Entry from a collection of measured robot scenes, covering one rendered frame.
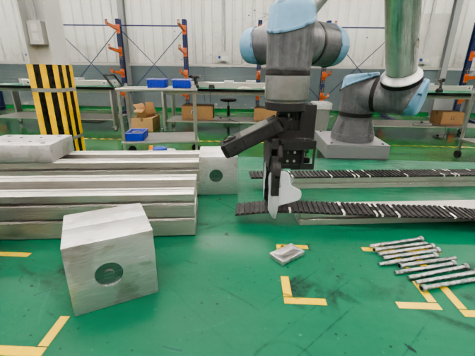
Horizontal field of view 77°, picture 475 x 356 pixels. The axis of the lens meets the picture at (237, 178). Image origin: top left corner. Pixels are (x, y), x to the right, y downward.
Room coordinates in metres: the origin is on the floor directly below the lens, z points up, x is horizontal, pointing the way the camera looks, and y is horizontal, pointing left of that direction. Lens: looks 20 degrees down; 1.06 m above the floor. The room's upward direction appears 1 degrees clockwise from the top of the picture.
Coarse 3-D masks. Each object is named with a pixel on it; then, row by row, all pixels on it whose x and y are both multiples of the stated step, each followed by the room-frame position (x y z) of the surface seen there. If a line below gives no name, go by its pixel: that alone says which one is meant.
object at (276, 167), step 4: (272, 152) 0.51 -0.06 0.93; (272, 156) 0.49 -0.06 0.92; (276, 156) 0.49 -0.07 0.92; (272, 160) 0.49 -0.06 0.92; (276, 160) 0.49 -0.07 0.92; (272, 164) 0.49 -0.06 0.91; (276, 164) 0.49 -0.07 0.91; (280, 164) 0.49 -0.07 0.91; (272, 168) 0.48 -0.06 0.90; (276, 168) 0.49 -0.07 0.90; (280, 168) 0.49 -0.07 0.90; (272, 172) 0.48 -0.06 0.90; (276, 172) 0.48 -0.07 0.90; (280, 172) 0.48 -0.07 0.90; (272, 176) 0.48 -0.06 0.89; (276, 176) 0.49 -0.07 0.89; (272, 180) 0.48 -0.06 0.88; (276, 180) 0.48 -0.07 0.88; (272, 184) 0.48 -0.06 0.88; (276, 184) 0.48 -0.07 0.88; (272, 188) 0.48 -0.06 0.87; (276, 188) 0.49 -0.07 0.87; (272, 192) 0.49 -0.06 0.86; (276, 192) 0.49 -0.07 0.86
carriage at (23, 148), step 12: (0, 144) 0.63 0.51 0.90; (12, 144) 0.63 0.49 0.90; (24, 144) 0.63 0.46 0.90; (36, 144) 0.63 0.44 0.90; (48, 144) 0.63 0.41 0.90; (60, 144) 0.67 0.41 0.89; (72, 144) 0.73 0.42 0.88; (0, 156) 0.62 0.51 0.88; (12, 156) 0.62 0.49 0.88; (24, 156) 0.62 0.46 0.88; (36, 156) 0.63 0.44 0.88; (48, 156) 0.63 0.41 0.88; (60, 156) 0.66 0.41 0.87
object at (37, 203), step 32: (0, 192) 0.46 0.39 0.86; (32, 192) 0.46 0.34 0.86; (64, 192) 0.46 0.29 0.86; (96, 192) 0.46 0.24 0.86; (128, 192) 0.46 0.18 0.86; (160, 192) 0.47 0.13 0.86; (192, 192) 0.47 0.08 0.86; (0, 224) 0.44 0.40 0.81; (32, 224) 0.45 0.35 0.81; (160, 224) 0.46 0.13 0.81; (192, 224) 0.47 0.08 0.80
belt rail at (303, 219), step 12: (396, 204) 0.55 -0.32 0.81; (420, 204) 0.55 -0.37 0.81; (432, 204) 0.56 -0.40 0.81; (444, 204) 0.56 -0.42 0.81; (456, 204) 0.56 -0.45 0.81; (468, 204) 0.56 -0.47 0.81; (300, 216) 0.51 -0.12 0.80; (312, 216) 0.52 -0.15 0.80; (324, 216) 0.52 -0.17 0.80; (336, 216) 0.53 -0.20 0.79; (348, 216) 0.53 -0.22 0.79; (360, 216) 0.53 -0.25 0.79; (372, 216) 0.53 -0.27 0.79
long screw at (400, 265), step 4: (452, 256) 0.41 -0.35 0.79; (424, 260) 0.40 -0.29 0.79; (428, 260) 0.40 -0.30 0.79; (432, 260) 0.40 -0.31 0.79; (436, 260) 0.40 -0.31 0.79; (440, 260) 0.40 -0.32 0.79; (444, 260) 0.40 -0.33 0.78; (448, 260) 0.40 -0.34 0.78; (400, 264) 0.38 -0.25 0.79; (404, 264) 0.38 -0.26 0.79; (408, 264) 0.38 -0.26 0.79; (412, 264) 0.38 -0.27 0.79; (416, 264) 0.39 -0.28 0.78; (420, 264) 0.39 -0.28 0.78; (400, 268) 0.38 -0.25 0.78
